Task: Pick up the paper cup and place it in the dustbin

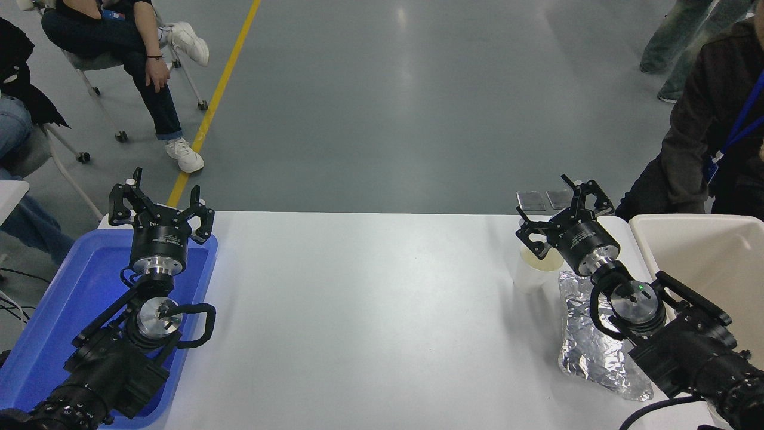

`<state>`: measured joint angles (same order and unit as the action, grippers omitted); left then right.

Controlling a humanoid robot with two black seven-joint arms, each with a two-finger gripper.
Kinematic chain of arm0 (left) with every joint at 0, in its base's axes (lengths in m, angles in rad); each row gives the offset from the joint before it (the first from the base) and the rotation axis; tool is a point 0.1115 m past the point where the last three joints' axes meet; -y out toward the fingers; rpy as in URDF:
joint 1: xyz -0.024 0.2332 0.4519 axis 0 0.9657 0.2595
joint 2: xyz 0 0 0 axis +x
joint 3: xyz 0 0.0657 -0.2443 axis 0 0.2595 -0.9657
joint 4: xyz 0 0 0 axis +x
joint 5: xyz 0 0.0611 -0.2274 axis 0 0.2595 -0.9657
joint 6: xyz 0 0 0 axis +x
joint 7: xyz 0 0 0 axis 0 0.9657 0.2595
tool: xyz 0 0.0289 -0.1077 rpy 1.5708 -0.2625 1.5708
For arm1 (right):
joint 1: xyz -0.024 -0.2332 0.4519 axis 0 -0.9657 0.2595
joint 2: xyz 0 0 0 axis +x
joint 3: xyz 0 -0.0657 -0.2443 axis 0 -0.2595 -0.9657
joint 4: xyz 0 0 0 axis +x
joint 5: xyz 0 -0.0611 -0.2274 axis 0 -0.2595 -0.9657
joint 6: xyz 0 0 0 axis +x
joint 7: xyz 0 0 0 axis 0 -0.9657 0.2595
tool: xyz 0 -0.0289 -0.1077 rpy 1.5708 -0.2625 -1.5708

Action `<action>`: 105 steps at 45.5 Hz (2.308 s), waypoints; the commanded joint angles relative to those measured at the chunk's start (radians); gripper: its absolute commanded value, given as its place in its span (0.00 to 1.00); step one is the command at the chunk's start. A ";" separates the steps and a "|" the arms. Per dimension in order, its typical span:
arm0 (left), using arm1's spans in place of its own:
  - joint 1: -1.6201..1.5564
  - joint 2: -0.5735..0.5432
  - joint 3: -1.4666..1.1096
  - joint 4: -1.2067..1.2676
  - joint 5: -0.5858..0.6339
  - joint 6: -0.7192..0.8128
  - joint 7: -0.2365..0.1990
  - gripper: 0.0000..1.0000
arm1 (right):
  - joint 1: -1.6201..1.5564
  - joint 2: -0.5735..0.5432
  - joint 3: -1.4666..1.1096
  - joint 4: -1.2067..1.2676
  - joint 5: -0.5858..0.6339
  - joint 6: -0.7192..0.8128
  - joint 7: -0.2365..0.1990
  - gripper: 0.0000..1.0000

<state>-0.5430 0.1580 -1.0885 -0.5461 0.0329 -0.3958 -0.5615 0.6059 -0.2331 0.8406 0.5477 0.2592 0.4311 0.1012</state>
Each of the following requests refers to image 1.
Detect crumpled silver foil tray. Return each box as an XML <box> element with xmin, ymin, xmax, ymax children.
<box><xmin>558</xmin><ymin>270</ymin><xmax>655</xmax><ymax>402</ymax></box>

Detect white side table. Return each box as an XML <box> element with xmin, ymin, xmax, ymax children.
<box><xmin>0</xmin><ymin>180</ymin><xmax>30</xmax><ymax>226</ymax></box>

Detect standing person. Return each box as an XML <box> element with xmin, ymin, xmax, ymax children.
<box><xmin>639</xmin><ymin>0</ymin><xmax>756</xmax><ymax>104</ymax></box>

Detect grey wheeled chair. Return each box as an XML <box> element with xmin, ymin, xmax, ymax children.
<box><xmin>17</xmin><ymin>122</ymin><xmax>106</xmax><ymax>223</ymax></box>
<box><xmin>36</xmin><ymin>0</ymin><xmax>210</xmax><ymax>143</ymax></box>

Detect person at table edge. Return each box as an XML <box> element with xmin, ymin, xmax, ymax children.
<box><xmin>0</xmin><ymin>18</ymin><xmax>76</xmax><ymax>265</ymax></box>

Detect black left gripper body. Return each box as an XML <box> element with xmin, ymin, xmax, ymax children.
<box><xmin>130</xmin><ymin>216</ymin><xmax>193</xmax><ymax>262</ymax></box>

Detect person behind bin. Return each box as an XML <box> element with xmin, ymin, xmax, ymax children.
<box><xmin>614</xmin><ymin>17</ymin><xmax>764</xmax><ymax>220</ymax></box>

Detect blue lanyard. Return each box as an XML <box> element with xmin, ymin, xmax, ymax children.
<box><xmin>703</xmin><ymin>70</ymin><xmax>764</xmax><ymax>183</ymax></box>

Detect floor cables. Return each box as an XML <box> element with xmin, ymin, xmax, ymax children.
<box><xmin>0</xmin><ymin>268</ymin><xmax>53</xmax><ymax>328</ymax></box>

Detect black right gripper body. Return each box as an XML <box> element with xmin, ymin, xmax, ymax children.
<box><xmin>556</xmin><ymin>219</ymin><xmax>620</xmax><ymax>268</ymax></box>

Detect seated person's hand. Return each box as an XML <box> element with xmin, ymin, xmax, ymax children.
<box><xmin>145</xmin><ymin>57</ymin><xmax>171</xmax><ymax>94</ymax></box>

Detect blue plastic tray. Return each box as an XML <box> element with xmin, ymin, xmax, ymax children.
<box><xmin>0</xmin><ymin>229</ymin><xmax>218</xmax><ymax>429</ymax></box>

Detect large pale plastic bin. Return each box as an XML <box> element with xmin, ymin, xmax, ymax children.
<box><xmin>629</xmin><ymin>214</ymin><xmax>764</xmax><ymax>430</ymax></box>

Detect white paper cup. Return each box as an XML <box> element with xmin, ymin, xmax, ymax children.
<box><xmin>513</xmin><ymin>241</ymin><xmax>565</xmax><ymax>294</ymax></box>

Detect seated person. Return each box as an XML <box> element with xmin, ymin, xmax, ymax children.
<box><xmin>41</xmin><ymin>0</ymin><xmax>210</xmax><ymax>174</ymax></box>

